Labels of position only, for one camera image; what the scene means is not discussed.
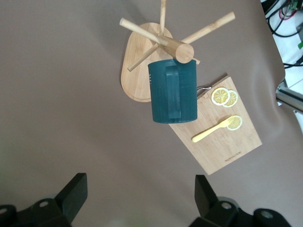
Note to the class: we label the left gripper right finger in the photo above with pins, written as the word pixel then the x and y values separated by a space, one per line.
pixel 208 203

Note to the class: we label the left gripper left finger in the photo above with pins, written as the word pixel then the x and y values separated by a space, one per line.
pixel 71 201

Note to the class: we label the dark green ribbed cup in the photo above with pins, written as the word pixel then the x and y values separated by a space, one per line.
pixel 161 99

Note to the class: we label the wooden mug tree rack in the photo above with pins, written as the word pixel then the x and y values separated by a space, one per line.
pixel 137 71

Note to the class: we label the wooden cutting board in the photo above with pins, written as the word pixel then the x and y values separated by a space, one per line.
pixel 225 151

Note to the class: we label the yellow plastic fork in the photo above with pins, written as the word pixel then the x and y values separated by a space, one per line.
pixel 208 133

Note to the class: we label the lemon slice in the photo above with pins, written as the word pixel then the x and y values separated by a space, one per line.
pixel 234 99
pixel 220 96
pixel 236 124

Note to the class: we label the brown table mat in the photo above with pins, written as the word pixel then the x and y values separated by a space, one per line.
pixel 59 94

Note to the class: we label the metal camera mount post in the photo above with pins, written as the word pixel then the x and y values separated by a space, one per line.
pixel 290 97

